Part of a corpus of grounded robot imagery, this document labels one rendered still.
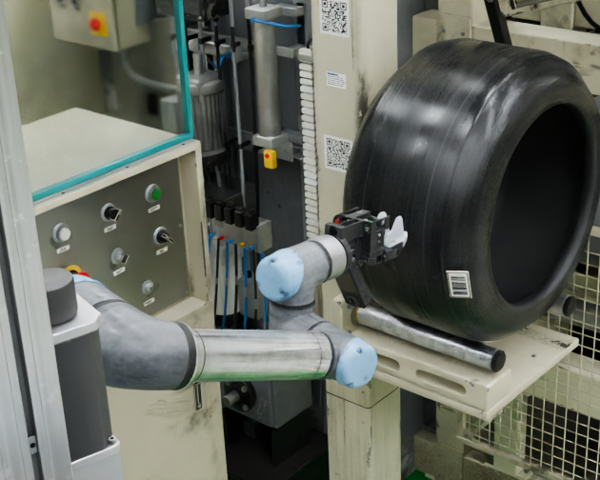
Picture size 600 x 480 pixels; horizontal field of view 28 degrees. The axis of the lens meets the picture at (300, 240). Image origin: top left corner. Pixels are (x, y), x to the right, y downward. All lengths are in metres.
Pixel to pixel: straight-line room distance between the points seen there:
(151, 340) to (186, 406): 1.04
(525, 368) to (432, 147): 0.60
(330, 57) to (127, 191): 0.49
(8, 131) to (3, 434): 0.28
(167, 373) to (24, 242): 0.60
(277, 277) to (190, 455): 0.92
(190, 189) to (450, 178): 0.64
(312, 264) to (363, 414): 0.88
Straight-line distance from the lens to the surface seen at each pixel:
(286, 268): 1.88
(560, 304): 2.56
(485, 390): 2.35
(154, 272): 2.53
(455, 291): 2.18
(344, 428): 2.81
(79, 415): 1.26
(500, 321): 2.31
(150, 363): 1.62
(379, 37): 2.42
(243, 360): 1.71
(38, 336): 1.10
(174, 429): 2.65
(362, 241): 2.04
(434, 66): 2.26
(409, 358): 2.44
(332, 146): 2.49
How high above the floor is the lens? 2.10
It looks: 25 degrees down
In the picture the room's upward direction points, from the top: 3 degrees counter-clockwise
